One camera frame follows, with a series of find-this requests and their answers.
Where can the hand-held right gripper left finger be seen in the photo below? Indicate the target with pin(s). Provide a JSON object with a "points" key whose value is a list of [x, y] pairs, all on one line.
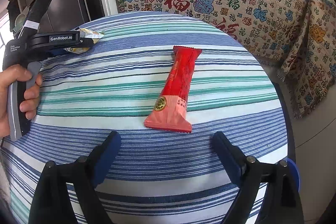
{"points": [[106, 158]]}

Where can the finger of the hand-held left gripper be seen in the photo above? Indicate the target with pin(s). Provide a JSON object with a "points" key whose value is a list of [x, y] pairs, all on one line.
{"points": [[59, 52], [86, 43]]}

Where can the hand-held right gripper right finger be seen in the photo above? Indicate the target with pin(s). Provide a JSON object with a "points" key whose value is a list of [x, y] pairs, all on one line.
{"points": [[227, 158]]}

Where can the white yellow wrapper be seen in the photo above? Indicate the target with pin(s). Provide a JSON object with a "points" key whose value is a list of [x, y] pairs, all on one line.
{"points": [[92, 34]]}

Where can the blue plastic basket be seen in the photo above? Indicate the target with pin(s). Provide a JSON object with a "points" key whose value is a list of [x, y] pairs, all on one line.
{"points": [[295, 174]]}

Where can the red pink snack packet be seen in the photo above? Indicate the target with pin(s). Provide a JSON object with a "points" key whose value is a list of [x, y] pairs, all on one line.
{"points": [[176, 90]]}

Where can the person's left hand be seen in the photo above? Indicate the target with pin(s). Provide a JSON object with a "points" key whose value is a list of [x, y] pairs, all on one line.
{"points": [[32, 92]]}

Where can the white round storage rack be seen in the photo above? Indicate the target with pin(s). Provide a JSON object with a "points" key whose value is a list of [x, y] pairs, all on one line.
{"points": [[18, 23]]}

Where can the striped round tablecloth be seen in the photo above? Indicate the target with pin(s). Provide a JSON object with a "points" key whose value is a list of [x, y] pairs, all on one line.
{"points": [[131, 98]]}

